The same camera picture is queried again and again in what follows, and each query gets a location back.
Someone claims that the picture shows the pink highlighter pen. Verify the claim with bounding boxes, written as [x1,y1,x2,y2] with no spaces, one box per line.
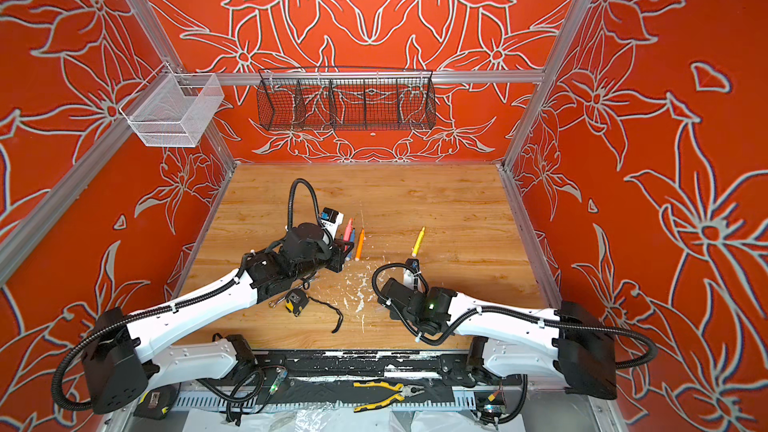
[343,218,353,242]

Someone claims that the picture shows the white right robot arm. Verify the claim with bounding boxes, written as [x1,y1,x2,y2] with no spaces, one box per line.
[371,260,658,400]

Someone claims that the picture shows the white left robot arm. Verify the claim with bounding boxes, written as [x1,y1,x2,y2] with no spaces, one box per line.
[51,223,354,415]

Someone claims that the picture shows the blue marker pen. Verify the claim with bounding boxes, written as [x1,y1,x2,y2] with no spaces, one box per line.
[345,227,356,261]

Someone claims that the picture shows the orange marker pen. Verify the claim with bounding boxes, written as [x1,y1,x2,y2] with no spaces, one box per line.
[354,228,365,261]

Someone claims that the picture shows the yellow highlighter pen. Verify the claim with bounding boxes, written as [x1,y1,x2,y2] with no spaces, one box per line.
[411,226,426,258]

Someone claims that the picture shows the yellow black pliers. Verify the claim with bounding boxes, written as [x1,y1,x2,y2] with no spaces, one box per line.
[352,380,426,414]

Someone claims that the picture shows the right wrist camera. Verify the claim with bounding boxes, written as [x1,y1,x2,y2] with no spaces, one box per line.
[403,257,420,290]

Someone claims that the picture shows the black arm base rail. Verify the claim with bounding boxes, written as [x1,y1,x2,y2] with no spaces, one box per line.
[254,350,501,387]

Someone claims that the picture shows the black wire wall basket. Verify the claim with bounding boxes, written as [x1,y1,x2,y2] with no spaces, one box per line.
[256,67,437,132]

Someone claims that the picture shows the white wire mesh basket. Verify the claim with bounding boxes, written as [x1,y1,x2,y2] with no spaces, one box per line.
[118,63,224,148]

